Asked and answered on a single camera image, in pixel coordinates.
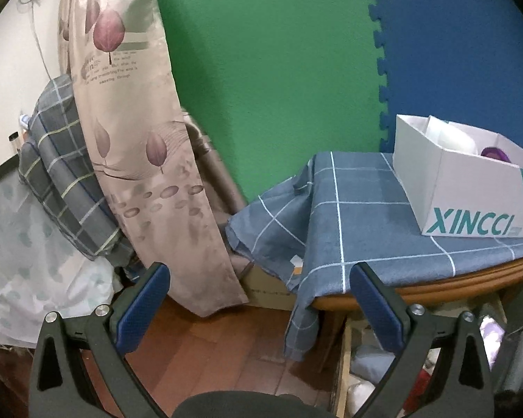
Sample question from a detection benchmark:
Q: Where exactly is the purple underwear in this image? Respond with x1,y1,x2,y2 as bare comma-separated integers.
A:
481,146,511,163

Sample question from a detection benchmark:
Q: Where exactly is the green foam mat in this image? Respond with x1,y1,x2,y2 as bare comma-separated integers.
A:
158,0,386,200

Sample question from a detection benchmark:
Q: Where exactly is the beige floral curtain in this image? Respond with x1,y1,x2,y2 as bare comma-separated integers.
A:
59,0,249,317

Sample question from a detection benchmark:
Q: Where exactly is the black office chair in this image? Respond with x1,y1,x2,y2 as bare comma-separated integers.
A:
172,390,334,418

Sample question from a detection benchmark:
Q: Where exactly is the white patterned bedsheet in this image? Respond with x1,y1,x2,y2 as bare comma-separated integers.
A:
0,172,122,348

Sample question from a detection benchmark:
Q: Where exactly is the white XINCCI shoe box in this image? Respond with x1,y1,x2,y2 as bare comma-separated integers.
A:
393,114,523,238

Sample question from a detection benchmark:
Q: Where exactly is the wooden nightstand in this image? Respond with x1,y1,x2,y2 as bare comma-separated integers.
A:
311,254,523,312

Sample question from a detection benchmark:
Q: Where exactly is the light blue underwear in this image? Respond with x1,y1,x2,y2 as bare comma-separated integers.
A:
350,345,396,385

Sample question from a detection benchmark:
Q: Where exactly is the blue foam mat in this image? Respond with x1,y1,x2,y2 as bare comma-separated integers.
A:
368,0,523,152

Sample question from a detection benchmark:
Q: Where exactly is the cardboard box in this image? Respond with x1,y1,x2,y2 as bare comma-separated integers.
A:
241,266,296,311

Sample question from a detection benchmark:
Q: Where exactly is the wooden drawer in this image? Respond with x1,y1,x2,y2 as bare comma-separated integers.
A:
330,312,507,418

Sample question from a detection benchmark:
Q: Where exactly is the blue checked cloth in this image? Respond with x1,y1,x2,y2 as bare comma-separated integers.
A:
226,152,523,361

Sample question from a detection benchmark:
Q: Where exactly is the grey plaid pillow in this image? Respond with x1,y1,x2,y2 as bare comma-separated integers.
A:
18,75,134,267

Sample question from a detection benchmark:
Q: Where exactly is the white underwear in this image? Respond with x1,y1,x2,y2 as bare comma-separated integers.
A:
346,380,375,417

